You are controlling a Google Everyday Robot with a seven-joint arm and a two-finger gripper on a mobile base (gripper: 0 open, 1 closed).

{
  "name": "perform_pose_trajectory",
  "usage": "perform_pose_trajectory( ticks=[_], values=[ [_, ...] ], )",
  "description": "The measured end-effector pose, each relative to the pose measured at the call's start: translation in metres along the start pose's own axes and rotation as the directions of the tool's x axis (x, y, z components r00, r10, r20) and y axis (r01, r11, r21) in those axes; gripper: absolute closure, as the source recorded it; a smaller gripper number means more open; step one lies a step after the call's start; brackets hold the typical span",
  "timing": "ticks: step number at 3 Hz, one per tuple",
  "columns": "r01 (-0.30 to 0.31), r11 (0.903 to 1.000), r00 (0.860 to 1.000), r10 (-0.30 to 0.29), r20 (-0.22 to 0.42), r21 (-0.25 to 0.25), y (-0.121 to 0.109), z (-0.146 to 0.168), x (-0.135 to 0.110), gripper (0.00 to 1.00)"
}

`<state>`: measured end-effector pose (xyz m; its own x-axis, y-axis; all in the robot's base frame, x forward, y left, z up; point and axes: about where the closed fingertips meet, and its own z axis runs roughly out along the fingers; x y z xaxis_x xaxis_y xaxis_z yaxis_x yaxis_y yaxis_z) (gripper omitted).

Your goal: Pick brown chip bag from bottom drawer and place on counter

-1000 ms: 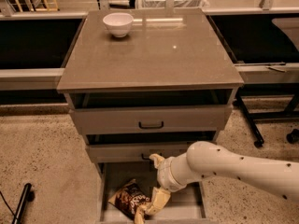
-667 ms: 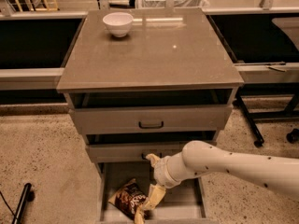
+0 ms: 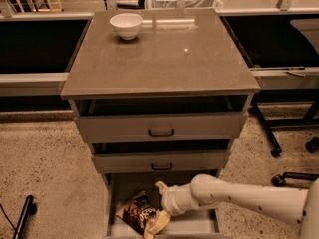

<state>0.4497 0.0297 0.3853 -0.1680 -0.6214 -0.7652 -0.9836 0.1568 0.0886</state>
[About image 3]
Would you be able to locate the grey top drawer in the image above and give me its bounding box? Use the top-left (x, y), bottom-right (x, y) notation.
top-left (75, 113), bottom-right (247, 143)

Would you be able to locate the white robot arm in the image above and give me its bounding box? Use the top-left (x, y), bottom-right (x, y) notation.
top-left (144, 174), bottom-right (319, 239)

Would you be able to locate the grey drawer cabinet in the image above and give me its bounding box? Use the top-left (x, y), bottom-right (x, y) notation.
top-left (60, 8), bottom-right (261, 239)

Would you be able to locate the grey bottom drawer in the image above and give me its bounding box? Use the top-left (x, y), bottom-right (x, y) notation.
top-left (102, 171), bottom-right (233, 239)

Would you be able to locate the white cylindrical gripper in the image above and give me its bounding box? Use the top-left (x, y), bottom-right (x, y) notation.
top-left (144, 181), bottom-right (199, 239)

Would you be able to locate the brown chip bag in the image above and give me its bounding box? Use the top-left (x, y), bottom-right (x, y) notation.
top-left (116, 191), bottom-right (158, 238)

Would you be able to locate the wire mesh basket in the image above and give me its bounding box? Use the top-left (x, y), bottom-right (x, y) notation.
top-left (146, 0), bottom-right (223, 10)

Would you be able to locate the black chair base caster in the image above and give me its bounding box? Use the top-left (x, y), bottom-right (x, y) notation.
top-left (271, 172), bottom-right (319, 187)

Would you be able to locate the white ceramic bowl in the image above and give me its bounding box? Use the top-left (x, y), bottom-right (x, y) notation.
top-left (110, 13), bottom-right (143, 40)

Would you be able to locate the black stand leg left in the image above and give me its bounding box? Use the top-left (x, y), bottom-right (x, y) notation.
top-left (12, 195), bottom-right (37, 239)

